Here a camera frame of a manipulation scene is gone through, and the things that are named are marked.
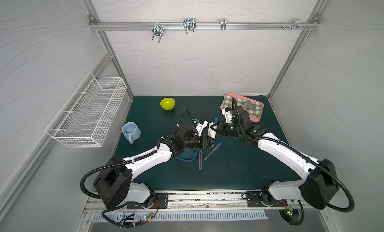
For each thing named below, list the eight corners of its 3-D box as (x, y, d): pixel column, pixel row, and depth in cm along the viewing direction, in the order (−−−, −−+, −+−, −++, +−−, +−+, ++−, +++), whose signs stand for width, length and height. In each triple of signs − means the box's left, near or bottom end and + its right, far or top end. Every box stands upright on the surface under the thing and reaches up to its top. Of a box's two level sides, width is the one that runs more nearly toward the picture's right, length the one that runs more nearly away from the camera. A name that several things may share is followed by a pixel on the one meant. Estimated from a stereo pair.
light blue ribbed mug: (120, 135, 98) (116, 130, 93) (132, 124, 103) (129, 119, 98) (131, 144, 93) (128, 139, 89) (143, 133, 99) (141, 127, 94)
